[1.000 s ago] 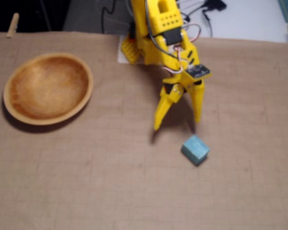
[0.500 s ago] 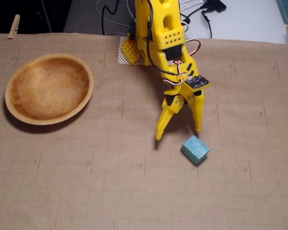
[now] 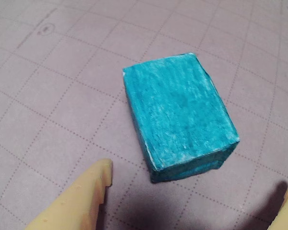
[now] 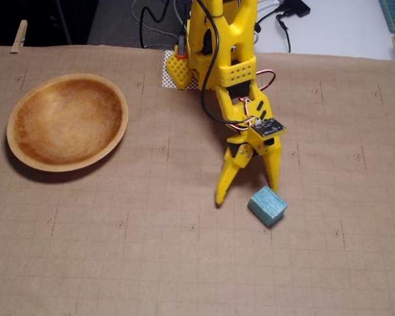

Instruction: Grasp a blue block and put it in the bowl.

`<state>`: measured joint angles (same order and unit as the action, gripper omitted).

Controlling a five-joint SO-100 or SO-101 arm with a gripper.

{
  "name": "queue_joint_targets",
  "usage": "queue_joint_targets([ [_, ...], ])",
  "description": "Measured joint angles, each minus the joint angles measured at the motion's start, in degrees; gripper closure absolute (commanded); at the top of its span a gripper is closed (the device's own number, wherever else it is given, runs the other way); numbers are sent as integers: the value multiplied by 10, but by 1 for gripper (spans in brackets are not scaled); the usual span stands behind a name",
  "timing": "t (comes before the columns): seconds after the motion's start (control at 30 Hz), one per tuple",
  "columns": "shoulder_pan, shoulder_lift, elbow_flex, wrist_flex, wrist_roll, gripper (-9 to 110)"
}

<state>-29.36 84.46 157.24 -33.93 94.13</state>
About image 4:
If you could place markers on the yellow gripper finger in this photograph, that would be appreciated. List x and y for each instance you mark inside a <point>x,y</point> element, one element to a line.
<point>228,177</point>
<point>274,168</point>

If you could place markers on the blue block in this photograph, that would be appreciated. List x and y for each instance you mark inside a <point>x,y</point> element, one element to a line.
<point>266,205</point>

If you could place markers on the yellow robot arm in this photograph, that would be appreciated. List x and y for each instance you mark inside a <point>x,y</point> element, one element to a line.
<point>237,33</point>

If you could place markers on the round wooden bowl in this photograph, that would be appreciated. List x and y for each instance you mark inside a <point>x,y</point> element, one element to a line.
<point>66,125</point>

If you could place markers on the brown gridded wrapping paper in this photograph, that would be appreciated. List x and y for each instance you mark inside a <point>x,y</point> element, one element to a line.
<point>151,247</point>

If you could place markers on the white mesh mat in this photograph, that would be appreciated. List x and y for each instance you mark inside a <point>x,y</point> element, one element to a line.
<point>168,77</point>

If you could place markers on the black plug with orange collar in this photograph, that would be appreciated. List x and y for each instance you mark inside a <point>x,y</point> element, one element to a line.
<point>181,46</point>

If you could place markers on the black power adapter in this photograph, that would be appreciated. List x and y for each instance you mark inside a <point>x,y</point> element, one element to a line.
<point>298,8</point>

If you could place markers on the dark metal stand leg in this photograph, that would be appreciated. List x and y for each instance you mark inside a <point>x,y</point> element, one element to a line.
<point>64,23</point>

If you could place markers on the black camera circuit board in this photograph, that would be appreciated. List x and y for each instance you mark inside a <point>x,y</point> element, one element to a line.
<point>268,128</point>

